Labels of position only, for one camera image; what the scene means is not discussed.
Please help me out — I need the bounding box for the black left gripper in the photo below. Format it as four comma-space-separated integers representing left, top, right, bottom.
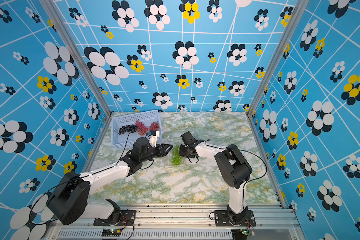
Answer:
140, 143, 174, 164

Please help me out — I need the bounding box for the clear plastic clamshell container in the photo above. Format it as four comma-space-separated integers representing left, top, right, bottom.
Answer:
165, 136, 185, 166

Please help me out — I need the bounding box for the green grape bunch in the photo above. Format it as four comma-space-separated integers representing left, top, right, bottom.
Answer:
171, 146, 183, 166

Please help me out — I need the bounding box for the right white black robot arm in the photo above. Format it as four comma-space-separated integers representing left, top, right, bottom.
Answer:
179, 141, 252, 226

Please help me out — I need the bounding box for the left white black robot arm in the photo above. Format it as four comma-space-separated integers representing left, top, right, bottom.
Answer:
46, 138, 173, 226

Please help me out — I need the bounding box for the red grape bunch right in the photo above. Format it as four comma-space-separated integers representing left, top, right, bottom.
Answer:
149, 122, 160, 131

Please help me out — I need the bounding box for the red grape bunch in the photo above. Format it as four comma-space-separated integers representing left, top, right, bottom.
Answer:
135, 121, 149, 136
149, 122, 160, 131

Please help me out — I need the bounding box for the red grape bunch left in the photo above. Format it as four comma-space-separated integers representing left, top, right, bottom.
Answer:
135, 121, 149, 136

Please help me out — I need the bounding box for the black grape bunch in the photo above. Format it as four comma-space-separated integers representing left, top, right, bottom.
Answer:
118, 125, 138, 135

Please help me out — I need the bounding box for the light blue perforated plastic basket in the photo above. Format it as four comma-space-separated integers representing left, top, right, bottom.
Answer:
111, 110, 163, 150

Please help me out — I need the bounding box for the right green circuit board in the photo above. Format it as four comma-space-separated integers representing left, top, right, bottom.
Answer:
231, 229, 251, 240

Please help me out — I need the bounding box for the green circuit board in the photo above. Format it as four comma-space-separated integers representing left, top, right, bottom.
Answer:
101, 229, 122, 240
231, 229, 251, 240

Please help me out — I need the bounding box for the left green circuit board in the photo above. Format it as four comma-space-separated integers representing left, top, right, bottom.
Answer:
101, 229, 122, 240

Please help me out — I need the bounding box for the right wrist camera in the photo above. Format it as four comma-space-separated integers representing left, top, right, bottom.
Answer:
181, 131, 197, 147

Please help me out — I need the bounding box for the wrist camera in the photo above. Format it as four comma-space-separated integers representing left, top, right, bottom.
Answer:
181, 131, 197, 147
136, 130, 160, 148

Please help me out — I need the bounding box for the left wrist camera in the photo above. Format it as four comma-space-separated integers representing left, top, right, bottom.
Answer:
136, 130, 160, 148

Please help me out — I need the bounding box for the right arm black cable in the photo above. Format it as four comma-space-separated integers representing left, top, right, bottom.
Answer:
194, 139, 268, 193

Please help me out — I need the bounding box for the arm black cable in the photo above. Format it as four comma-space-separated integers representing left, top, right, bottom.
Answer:
28, 130, 155, 226
194, 139, 268, 193

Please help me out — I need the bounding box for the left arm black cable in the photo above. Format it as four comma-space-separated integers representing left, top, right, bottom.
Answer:
28, 130, 155, 226

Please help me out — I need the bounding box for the aluminium front rail frame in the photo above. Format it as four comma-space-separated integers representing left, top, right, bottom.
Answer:
45, 204, 306, 240

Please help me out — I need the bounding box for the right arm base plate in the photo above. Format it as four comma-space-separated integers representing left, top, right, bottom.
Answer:
213, 210, 257, 227

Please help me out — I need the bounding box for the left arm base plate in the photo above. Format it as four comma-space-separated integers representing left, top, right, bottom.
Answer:
93, 210, 137, 227

